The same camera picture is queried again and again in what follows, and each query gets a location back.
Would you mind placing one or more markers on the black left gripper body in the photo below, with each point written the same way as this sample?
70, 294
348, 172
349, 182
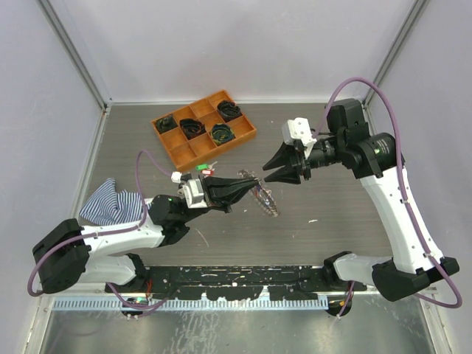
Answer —
203, 187

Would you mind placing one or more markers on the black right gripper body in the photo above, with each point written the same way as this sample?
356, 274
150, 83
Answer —
326, 151

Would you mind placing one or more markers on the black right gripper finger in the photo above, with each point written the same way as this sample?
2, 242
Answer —
289, 174
287, 157

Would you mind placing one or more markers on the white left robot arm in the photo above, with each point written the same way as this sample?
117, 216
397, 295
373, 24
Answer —
73, 254

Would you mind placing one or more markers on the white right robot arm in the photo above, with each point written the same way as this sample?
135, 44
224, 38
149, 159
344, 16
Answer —
416, 261

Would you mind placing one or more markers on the key with red tag left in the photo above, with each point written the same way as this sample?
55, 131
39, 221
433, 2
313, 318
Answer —
207, 172

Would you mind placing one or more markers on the blue yellow rolled tie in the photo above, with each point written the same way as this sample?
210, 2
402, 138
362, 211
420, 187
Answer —
221, 134

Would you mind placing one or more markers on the orange compartment tray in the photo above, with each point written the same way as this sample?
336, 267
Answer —
187, 154

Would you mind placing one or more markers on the dark rolled tie far left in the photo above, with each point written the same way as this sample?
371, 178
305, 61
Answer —
165, 124

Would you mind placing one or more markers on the blue striped cloth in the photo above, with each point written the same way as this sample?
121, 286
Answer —
107, 207

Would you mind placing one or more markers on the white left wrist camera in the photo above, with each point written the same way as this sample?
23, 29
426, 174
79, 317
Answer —
193, 192

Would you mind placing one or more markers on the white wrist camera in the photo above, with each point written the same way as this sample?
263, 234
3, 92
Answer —
193, 192
298, 134

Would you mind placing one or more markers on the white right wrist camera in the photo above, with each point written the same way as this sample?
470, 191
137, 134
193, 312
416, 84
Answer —
298, 134

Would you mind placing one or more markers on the slotted cable duct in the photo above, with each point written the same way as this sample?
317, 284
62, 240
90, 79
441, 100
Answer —
75, 303

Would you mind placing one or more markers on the black mounting base plate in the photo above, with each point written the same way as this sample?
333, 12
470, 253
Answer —
290, 282

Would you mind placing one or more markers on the aluminium corner post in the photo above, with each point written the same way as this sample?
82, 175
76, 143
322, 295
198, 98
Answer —
409, 23

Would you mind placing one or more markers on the left aluminium frame post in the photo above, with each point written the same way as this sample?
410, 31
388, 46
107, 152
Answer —
62, 23

